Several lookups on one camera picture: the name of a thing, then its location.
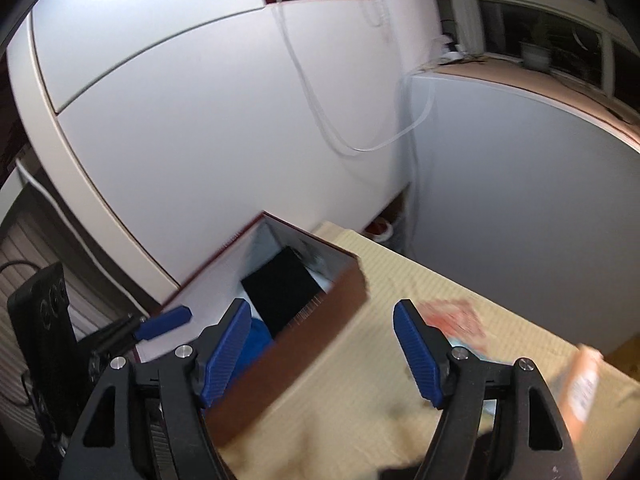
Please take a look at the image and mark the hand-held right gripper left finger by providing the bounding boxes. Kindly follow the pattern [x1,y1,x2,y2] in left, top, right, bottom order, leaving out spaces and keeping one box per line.
[60,299,252,480]

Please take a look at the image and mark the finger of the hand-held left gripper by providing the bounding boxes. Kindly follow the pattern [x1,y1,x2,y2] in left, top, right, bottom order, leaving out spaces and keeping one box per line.
[89,305,194,368]

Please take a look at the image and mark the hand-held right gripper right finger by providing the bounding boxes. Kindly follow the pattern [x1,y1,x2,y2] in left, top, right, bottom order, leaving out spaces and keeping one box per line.
[393,299,583,480]

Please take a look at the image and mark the red cardboard box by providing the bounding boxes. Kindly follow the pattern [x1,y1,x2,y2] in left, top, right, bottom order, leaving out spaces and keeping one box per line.
[160,212,368,448]

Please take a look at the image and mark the blue cloth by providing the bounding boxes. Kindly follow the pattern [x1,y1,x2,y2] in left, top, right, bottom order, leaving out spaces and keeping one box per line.
[244,317,276,376]

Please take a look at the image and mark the red item in clear bag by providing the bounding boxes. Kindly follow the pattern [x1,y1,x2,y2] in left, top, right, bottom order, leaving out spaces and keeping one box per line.
[419,299,489,357]

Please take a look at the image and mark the black cloth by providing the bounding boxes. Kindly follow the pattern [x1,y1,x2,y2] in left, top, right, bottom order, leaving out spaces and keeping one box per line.
[241,246,326,341]

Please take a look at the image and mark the red bowl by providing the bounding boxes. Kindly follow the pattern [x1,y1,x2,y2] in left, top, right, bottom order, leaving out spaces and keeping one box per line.
[364,219,394,242]

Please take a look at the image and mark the orange tube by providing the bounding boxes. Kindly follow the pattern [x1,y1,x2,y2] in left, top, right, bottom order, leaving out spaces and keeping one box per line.
[559,343,604,442]

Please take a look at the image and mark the white cabinet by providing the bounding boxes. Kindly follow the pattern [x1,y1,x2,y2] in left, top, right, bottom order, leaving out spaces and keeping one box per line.
[6,0,436,306]

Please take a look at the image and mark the wooden windowsill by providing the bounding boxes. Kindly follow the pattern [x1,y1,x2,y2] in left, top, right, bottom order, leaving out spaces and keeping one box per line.
[412,54,640,153]

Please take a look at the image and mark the white charger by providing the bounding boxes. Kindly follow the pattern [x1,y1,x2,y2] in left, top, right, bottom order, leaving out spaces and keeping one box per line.
[439,34,468,63]

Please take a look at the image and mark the potted plant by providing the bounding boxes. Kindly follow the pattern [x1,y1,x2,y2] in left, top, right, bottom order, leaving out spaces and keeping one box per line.
[519,22,553,72]

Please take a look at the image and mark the white cable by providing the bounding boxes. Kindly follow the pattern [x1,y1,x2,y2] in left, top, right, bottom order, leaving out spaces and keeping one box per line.
[271,4,437,154]

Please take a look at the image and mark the window frame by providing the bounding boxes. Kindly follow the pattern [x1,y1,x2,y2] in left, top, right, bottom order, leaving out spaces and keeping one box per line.
[425,0,640,111]

